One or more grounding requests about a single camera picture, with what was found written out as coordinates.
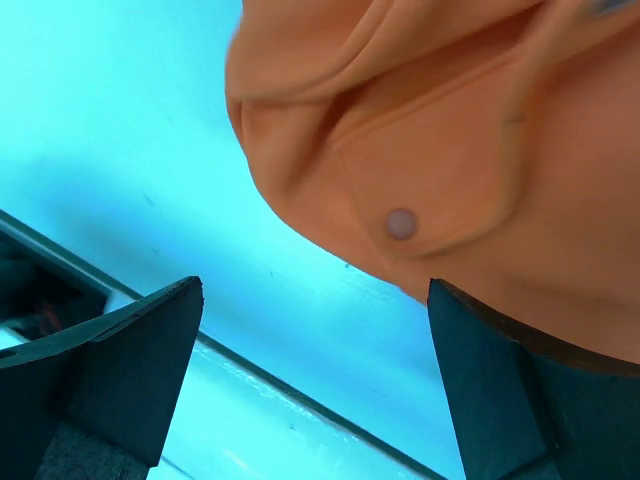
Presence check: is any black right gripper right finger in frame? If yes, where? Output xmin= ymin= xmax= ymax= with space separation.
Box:
xmin=427 ymin=280 xmax=639 ymax=479

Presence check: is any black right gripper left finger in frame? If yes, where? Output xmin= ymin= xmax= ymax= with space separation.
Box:
xmin=1 ymin=277 xmax=204 ymax=480

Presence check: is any orange jacket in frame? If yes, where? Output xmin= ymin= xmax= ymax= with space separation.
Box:
xmin=225 ymin=1 xmax=639 ymax=362

